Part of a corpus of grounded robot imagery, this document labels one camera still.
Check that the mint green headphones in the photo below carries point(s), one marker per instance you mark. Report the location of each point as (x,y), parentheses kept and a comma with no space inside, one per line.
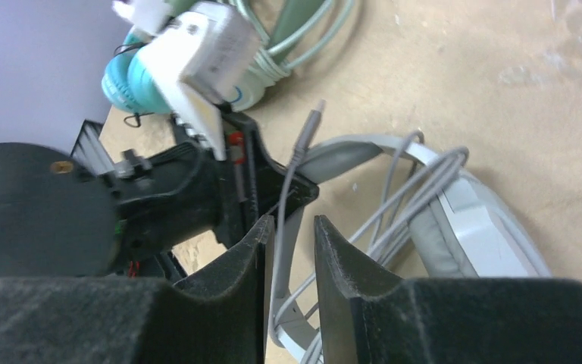
(271,63)

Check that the teal cat-ear headphones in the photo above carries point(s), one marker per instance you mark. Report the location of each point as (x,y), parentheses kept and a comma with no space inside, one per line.
(148,87)

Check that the white grey headphones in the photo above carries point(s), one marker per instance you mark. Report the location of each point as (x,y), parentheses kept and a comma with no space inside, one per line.
(459,226)

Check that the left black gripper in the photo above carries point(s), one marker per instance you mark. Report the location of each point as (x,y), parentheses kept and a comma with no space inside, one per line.
(183,191)

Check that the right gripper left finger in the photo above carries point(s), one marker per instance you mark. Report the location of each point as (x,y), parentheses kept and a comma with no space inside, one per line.
(216,315)

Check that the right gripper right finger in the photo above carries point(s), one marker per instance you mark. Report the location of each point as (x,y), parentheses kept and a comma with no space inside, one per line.
(370,315)

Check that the black wired earbuds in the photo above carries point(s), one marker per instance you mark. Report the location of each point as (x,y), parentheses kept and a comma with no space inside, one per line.
(130,120)

